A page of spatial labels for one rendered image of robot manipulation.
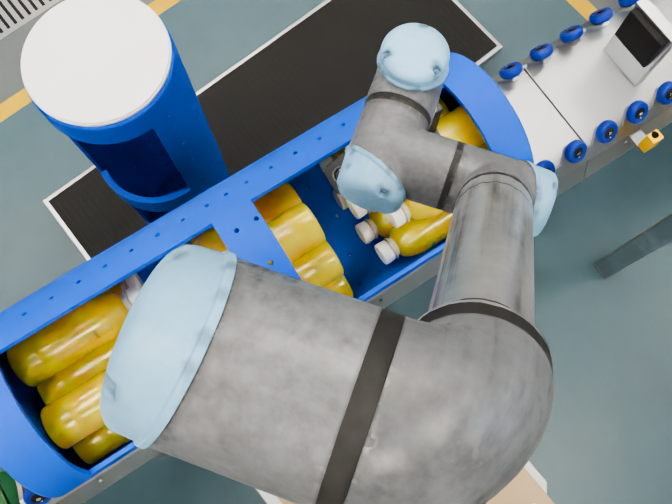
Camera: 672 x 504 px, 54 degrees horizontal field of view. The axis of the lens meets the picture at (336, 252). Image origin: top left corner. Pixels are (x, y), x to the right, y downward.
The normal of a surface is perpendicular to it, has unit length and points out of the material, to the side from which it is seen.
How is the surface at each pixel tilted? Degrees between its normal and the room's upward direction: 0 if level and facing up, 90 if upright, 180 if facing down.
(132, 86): 0
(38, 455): 40
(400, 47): 0
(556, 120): 0
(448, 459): 25
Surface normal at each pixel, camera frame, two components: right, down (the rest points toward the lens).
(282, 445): -0.17, 0.18
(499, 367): 0.53, -0.62
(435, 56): 0.00, -0.26
